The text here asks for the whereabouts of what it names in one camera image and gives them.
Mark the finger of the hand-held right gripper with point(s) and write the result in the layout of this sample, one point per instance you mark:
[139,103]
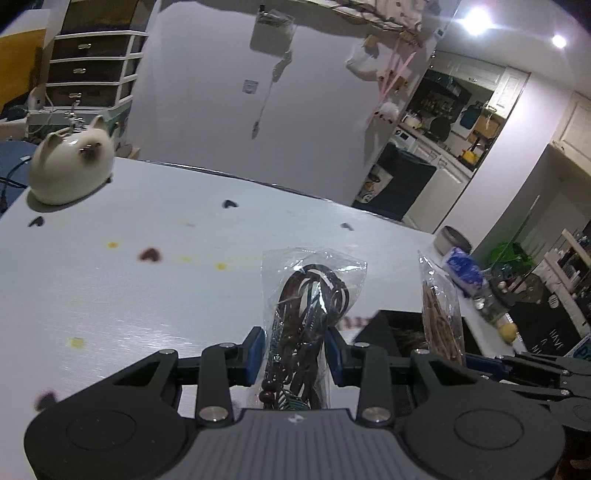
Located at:
[485,364]
[554,361]

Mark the green plant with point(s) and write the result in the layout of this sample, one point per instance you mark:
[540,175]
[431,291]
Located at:
[510,261]

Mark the clear bag of wooden sticks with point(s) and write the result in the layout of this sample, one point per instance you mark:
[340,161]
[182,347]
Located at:
[438,304]

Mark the white wall switch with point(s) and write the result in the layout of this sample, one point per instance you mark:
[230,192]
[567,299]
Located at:
[250,86]

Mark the glass jar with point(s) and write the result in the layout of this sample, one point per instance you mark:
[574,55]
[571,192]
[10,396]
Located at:
[489,304]

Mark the grey metal bowl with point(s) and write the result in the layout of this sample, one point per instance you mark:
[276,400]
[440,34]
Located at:
[452,240]

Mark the black cardboard box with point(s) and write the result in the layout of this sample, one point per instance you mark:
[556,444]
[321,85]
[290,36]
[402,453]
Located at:
[392,332]

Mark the yellow pot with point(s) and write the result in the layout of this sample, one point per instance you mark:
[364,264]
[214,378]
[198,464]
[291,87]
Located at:
[471,158]

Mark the white plastic drawer unit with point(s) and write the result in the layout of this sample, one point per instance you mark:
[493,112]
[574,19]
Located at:
[92,64]

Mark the hanging plush toys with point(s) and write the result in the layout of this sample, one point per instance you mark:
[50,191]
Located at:
[378,60]

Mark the yellow lemon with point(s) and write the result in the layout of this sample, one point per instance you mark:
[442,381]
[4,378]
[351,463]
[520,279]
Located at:
[508,332]

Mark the white ceramic cat figure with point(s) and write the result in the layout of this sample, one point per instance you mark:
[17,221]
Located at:
[69,161]

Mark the clear hanging wall pouch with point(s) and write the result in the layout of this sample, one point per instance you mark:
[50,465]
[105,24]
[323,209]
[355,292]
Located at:
[272,30]

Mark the teal crate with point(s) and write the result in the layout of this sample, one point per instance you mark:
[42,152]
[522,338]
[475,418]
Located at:
[584,348]

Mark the white fluffy hanging toy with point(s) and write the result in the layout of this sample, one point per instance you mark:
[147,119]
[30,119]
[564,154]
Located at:
[385,113]

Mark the blue tissue pack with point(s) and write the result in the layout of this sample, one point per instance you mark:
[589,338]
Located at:
[464,272]

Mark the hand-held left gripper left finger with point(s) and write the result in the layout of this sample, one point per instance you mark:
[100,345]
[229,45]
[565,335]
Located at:
[255,357]

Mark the black lettered mat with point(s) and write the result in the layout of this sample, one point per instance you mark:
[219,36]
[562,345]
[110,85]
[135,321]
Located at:
[549,330]

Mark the black cabinet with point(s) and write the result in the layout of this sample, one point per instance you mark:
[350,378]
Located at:
[397,182]

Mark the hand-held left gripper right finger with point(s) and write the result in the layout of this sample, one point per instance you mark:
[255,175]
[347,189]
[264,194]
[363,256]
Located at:
[333,357]

